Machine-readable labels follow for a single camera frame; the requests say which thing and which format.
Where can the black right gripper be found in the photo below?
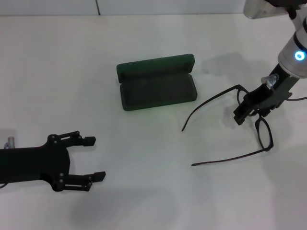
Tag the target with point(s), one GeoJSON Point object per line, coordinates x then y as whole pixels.
{"type": "Point", "coordinates": [275, 93]}

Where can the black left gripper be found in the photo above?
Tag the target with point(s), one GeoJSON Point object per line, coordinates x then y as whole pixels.
{"type": "Point", "coordinates": [31, 165]}

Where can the black round-frame glasses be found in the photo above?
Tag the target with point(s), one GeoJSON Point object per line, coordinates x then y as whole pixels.
{"type": "Point", "coordinates": [268, 148]}

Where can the green glasses case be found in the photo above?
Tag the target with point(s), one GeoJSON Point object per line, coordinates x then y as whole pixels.
{"type": "Point", "coordinates": [156, 93]}

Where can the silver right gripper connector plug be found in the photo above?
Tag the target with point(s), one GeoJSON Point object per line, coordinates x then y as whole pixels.
{"type": "Point", "coordinates": [271, 80]}

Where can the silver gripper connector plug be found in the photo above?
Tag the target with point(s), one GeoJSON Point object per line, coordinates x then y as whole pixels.
{"type": "Point", "coordinates": [10, 141]}
{"type": "Point", "coordinates": [271, 80]}

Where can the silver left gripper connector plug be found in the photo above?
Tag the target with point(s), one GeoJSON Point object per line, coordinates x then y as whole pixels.
{"type": "Point", "coordinates": [10, 141]}

